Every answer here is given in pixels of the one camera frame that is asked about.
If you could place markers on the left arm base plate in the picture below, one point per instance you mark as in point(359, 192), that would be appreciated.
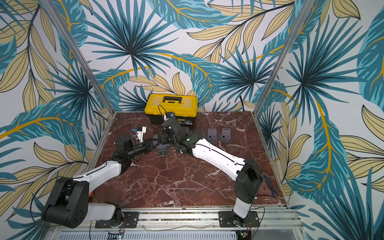
point(124, 220)

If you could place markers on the aluminium frame post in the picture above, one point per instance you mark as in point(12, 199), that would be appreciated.
point(298, 23)
point(57, 20)

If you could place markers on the blue handled pliers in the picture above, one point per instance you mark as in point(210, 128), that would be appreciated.
point(267, 179)

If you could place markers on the lavender stand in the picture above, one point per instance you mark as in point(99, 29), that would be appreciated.
point(225, 135)
point(212, 135)
point(186, 130)

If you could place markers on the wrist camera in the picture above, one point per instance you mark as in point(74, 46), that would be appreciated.
point(169, 115)
point(139, 133)

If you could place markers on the dark grey stand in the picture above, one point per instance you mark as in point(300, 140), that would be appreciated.
point(162, 150)
point(199, 133)

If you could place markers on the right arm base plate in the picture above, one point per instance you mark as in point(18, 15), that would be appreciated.
point(229, 219)

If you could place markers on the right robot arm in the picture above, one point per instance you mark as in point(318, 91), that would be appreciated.
point(245, 173)

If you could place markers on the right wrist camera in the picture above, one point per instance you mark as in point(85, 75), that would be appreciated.
point(169, 115)

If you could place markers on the left aluminium frame post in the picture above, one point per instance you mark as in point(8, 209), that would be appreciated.
point(57, 20)

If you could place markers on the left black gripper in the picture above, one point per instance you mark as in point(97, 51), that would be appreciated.
point(148, 144)

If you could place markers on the white perforated vent panel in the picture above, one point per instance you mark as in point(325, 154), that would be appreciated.
point(147, 235)

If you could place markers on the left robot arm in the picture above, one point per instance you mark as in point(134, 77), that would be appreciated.
point(68, 204)

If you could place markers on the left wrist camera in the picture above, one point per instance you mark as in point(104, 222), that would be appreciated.
point(139, 133)

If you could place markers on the right aluminium frame post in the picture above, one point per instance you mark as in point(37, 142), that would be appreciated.
point(298, 23)

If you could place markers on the yellow black toolbox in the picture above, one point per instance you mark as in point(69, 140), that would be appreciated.
point(183, 108)

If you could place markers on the aluminium front rail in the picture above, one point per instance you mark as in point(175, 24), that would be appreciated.
point(158, 219)

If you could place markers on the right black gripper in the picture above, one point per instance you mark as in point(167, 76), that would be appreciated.
point(168, 135)

